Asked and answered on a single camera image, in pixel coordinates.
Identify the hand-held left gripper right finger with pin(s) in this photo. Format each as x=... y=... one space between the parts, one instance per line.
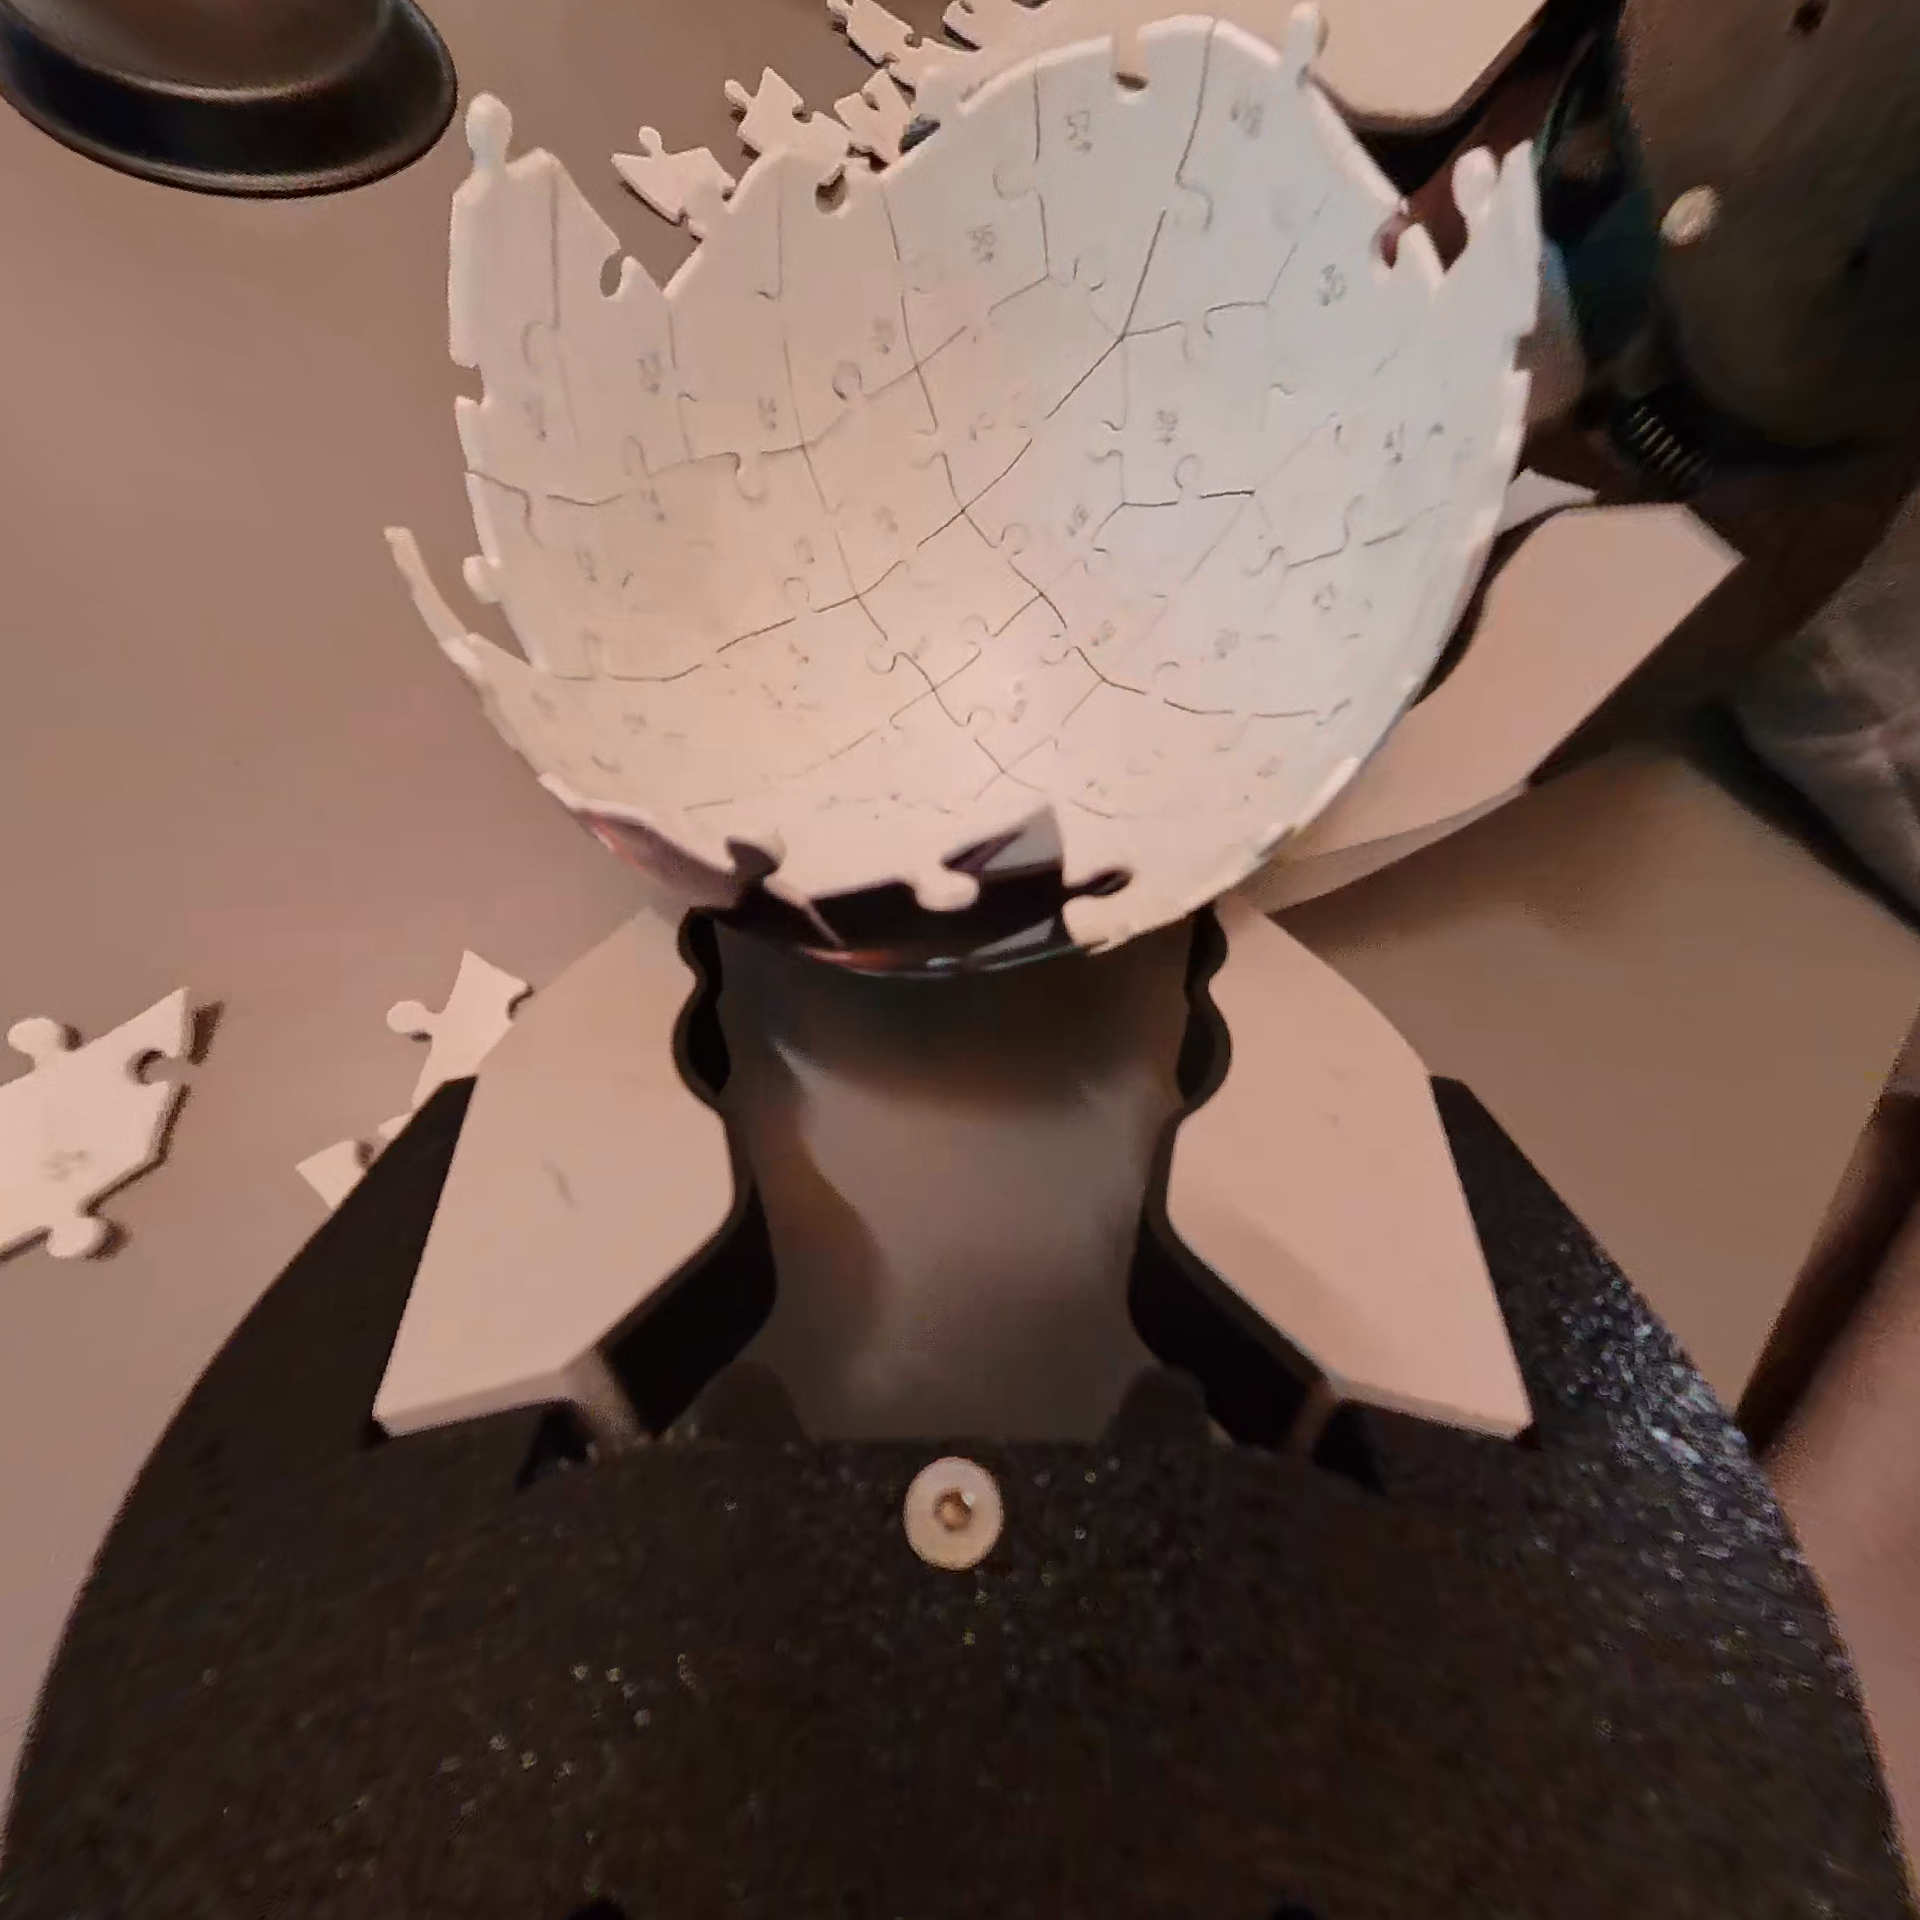
x=1350 y=1171

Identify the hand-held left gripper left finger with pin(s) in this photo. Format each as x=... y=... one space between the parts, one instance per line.
x=571 y=1171

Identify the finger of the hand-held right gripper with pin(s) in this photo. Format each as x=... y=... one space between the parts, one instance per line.
x=1560 y=630
x=1425 y=60

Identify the colourful half-built puzzle ball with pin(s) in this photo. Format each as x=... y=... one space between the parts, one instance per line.
x=991 y=511

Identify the white puzzle piece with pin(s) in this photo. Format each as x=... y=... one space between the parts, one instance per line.
x=465 y=1012
x=90 y=1124
x=352 y=1163

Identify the pile of loose puzzle pieces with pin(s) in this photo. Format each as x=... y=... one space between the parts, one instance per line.
x=675 y=181

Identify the black round ball stand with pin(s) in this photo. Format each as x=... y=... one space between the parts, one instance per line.
x=225 y=91

